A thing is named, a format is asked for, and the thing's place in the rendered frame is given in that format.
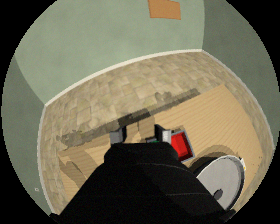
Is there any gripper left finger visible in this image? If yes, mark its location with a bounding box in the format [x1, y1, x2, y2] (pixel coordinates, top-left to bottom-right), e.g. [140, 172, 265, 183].
[109, 125, 127, 146]

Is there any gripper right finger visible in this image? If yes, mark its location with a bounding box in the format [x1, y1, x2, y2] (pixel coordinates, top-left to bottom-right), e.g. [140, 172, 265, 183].
[154, 124, 171, 144]

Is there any grey round turntable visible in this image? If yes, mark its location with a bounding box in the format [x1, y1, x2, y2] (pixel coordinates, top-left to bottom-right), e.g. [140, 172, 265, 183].
[193, 155, 246, 211]

